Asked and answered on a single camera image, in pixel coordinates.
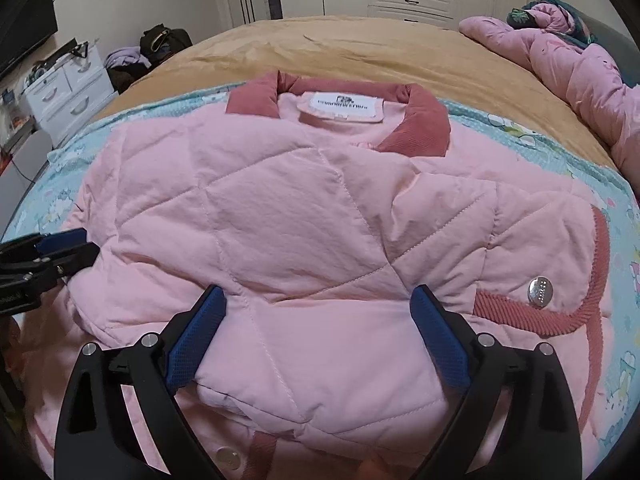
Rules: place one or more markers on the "purple clothes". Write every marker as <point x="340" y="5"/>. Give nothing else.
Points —
<point x="125" y="55"/>

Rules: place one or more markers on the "dark clothes pile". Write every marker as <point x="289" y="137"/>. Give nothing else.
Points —
<point x="125" y="77"/>

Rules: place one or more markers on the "black bag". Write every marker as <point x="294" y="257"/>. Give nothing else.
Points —
<point x="165" y="40"/>

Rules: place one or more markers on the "small black frame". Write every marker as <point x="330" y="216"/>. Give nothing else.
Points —
<point x="80" y="50"/>

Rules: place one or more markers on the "grey quilted headboard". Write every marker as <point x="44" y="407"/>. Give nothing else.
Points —
<point x="612" y="40"/>

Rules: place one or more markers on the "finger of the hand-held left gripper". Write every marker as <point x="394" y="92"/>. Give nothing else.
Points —
<point x="55" y="242"/>
<point x="60" y="265"/>

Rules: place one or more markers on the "bed with tan sheet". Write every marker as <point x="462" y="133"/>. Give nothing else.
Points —
<point x="375" y="55"/>

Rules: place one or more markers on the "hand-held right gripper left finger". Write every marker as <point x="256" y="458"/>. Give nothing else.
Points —
<point x="192" y="340"/>

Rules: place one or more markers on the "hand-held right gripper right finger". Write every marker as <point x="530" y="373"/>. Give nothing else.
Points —
<point x="440" y="340"/>

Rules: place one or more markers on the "black television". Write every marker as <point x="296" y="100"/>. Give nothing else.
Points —
<point x="25" y="30"/>

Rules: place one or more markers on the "cartoon cat printed blue blanket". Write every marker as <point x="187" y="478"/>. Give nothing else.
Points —
<point x="622" y="220"/>

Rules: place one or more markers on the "pink duvet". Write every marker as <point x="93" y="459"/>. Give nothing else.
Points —
<point x="575" y="70"/>

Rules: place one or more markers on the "white drawer cabinet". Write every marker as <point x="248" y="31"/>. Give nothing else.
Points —
<point x="70" y="95"/>

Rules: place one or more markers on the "pink quilted jacket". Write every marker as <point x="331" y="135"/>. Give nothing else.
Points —
<point x="300" y="210"/>

